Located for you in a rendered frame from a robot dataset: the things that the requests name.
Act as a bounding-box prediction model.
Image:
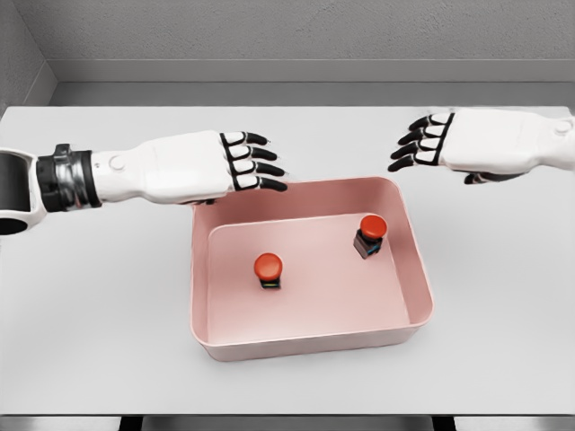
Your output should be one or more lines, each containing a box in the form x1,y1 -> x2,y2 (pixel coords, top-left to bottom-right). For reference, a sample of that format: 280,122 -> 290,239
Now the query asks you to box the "pink rectangular basket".
188,176 -> 435,364

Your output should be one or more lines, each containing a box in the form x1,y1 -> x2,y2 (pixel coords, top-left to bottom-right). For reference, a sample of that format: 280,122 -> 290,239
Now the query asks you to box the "red button industrial switch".
252,251 -> 285,292
352,214 -> 388,260

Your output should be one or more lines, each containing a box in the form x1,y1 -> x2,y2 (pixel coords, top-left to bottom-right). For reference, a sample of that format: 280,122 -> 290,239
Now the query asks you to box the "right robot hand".
387,110 -> 540,186

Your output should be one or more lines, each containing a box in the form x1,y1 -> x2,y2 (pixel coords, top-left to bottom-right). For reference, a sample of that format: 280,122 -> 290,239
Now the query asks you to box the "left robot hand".
142,130 -> 289,207

